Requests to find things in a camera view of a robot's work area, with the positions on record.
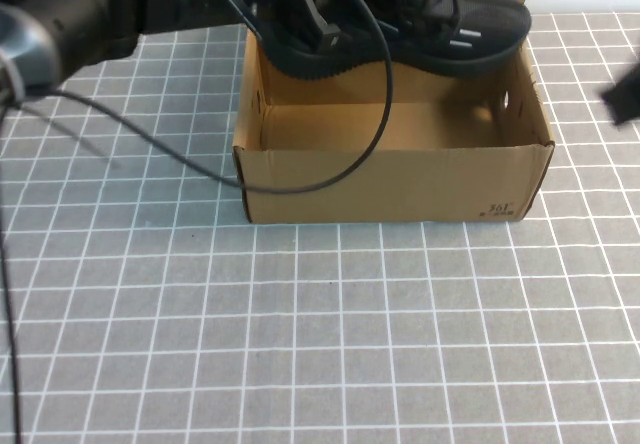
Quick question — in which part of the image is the black knit sneaker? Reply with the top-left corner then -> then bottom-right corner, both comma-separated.
258,0 -> 533,84

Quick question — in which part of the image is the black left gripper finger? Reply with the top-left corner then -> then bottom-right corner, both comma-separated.
293,0 -> 342,55

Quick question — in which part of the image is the black cable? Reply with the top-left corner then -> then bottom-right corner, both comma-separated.
47,0 -> 395,195
0,108 -> 25,444

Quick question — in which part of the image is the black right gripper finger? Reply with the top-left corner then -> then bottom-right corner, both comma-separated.
598,46 -> 640,127

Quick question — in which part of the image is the grey grid tablecloth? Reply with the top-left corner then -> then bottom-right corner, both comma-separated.
0,12 -> 640,444

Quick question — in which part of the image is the brown cardboard shoe box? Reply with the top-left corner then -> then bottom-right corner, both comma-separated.
232,0 -> 557,225

